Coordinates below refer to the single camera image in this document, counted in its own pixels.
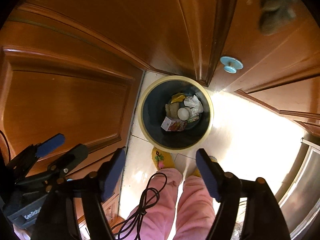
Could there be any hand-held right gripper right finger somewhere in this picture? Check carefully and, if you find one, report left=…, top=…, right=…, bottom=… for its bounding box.
left=196, top=149, right=292, bottom=240

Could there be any white paper cup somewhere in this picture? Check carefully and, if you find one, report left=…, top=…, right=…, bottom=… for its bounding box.
left=177, top=107, right=190, bottom=121

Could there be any yellow slipper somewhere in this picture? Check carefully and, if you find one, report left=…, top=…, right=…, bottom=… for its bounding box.
left=191, top=156, right=218, bottom=178
left=151, top=147, right=177, bottom=173

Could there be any black cable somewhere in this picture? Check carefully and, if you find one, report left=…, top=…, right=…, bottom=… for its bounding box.
left=111, top=172, right=168, bottom=240

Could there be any blue cabinet knob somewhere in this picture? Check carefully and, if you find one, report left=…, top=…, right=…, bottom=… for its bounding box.
left=220, top=55, right=244, bottom=73

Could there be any pink milk carton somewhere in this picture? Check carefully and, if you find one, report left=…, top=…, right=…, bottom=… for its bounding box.
left=161, top=116, right=188, bottom=133

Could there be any wooden cabinet door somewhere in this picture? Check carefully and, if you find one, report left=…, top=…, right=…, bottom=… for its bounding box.
left=212, top=0, right=320, bottom=130
left=7, top=0, right=242, bottom=88
left=0, top=1, right=148, bottom=170

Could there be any person's leg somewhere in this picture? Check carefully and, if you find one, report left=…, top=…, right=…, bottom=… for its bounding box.
left=175, top=175, right=220, bottom=240
left=117, top=169, right=184, bottom=240

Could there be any round trash bin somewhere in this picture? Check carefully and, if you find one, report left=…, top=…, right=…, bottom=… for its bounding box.
left=137, top=75, right=214, bottom=154

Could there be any person's right leg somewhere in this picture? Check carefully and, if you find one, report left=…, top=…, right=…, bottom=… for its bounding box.
left=175, top=175, right=220, bottom=240

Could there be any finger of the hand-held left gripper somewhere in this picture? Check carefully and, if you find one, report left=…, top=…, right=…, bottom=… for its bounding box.
left=15, top=144, right=89, bottom=187
left=5, top=134, right=66, bottom=182

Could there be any tan loofah scrubber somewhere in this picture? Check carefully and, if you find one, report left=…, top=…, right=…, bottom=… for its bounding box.
left=164, top=102, right=179, bottom=118

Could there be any person's left leg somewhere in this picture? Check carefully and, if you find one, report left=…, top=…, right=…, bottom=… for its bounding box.
left=117, top=169, right=184, bottom=240

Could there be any yellow snack bag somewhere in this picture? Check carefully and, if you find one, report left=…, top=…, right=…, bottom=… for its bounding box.
left=171, top=92, right=187, bottom=104

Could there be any white wrapper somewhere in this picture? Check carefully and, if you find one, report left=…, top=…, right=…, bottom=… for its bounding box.
left=184, top=95, right=204, bottom=113

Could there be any stainless steel cabinet appliance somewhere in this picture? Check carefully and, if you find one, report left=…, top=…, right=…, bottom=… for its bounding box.
left=274, top=136, right=320, bottom=240

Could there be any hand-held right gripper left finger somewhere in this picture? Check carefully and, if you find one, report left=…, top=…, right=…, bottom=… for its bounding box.
left=35, top=149, right=126, bottom=240

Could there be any grey cloth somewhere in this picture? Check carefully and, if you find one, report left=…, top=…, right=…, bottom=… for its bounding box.
left=258, top=0, right=297, bottom=36

